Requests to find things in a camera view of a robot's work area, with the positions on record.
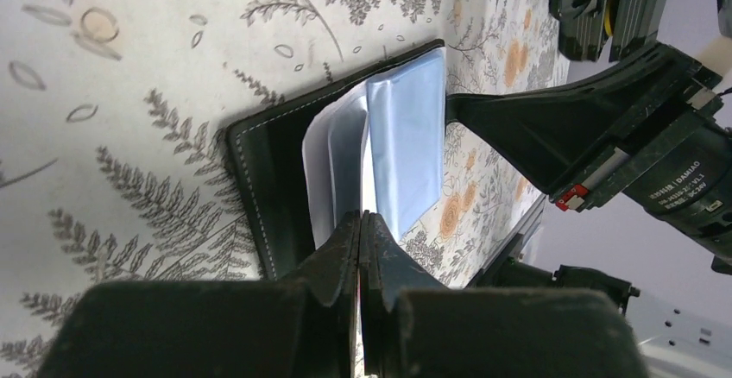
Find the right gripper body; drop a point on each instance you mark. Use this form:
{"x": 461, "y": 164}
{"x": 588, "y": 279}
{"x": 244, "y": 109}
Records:
{"x": 653, "y": 135}

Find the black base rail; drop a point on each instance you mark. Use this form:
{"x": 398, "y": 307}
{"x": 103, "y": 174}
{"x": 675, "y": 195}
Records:
{"x": 506, "y": 269}

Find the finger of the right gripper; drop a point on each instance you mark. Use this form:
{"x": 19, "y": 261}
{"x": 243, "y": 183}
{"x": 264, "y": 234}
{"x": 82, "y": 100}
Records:
{"x": 552, "y": 135}

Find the black hard case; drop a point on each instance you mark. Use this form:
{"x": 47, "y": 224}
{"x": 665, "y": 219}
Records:
{"x": 586, "y": 25}

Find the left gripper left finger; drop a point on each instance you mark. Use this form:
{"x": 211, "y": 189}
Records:
{"x": 300, "y": 326}

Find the floral table mat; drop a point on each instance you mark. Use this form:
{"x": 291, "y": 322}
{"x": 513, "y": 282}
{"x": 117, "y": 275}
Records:
{"x": 113, "y": 115}

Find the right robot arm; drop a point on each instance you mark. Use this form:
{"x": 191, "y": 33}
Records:
{"x": 707, "y": 225}

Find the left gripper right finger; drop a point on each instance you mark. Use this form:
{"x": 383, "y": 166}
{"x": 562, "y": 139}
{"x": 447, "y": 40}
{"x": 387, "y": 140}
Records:
{"x": 414, "y": 326}

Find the black leather card holder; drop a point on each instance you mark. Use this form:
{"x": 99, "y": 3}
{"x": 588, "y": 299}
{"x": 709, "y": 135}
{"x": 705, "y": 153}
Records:
{"x": 370, "y": 141}

